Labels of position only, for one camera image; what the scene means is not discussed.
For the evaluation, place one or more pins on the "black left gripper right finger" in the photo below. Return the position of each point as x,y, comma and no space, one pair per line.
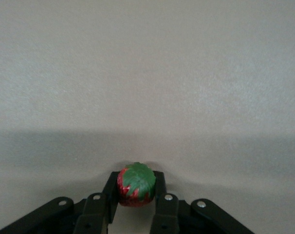
167,214

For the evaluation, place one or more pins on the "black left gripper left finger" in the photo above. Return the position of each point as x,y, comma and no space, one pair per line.
94,214

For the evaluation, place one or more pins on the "red plastic strawberry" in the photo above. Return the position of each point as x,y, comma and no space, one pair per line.
137,185

